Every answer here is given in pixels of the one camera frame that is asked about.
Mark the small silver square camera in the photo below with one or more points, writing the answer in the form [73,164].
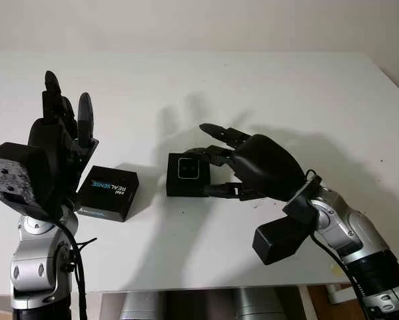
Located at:
[189,169]

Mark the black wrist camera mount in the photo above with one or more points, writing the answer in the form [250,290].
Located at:
[16,176]
[279,240]

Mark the grey robot leg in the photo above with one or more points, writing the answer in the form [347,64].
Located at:
[144,306]
[257,305]

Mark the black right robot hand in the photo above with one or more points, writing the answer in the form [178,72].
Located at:
[269,166]

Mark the black RealSense box lid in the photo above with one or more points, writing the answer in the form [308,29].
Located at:
[126,206]

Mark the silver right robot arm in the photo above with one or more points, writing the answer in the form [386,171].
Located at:
[352,226]

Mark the white table frame bar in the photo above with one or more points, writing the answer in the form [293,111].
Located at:
[340,293]

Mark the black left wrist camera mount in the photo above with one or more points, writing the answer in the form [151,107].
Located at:
[16,176]

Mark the yellow tape scrap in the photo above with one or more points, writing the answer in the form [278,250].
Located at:
[335,270]

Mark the black open box base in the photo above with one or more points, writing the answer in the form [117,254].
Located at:
[186,188]

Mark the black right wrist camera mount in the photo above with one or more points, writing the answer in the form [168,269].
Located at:
[279,240]

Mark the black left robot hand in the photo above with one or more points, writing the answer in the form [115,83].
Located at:
[57,156]

